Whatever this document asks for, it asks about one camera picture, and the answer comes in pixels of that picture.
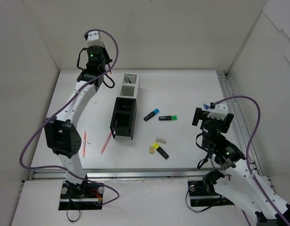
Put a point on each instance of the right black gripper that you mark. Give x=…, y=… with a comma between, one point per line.
x=197, y=116

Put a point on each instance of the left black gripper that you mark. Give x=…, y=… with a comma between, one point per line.
x=107, y=59

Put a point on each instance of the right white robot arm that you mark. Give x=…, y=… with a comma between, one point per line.
x=237, y=181

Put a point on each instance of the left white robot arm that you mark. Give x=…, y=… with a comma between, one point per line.
x=61, y=134

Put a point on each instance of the clear blue-tip glue bottle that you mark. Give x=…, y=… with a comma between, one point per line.
x=206, y=106

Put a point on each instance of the green cap highlighter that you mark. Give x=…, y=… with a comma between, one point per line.
x=168, y=118

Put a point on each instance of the white two-slot container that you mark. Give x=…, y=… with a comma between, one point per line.
x=130, y=90

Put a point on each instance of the long beige eraser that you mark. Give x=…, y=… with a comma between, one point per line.
x=159, y=140

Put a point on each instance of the blue cap highlighter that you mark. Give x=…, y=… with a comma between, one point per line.
x=151, y=114

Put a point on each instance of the yellow cap highlighter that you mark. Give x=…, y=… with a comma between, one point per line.
x=159, y=149

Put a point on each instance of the small tan eraser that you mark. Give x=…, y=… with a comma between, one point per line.
x=151, y=150

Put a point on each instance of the black two-slot container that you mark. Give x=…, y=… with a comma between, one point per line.
x=124, y=117

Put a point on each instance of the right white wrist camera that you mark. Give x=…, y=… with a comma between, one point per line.
x=218, y=111

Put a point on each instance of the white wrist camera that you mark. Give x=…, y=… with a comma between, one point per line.
x=93, y=38
x=218, y=111

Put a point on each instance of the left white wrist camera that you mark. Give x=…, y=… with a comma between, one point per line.
x=93, y=38

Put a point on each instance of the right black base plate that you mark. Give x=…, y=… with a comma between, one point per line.
x=199, y=197

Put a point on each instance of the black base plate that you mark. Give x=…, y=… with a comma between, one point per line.
x=91, y=200
x=199, y=197

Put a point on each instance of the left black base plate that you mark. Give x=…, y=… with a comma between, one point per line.
x=91, y=200

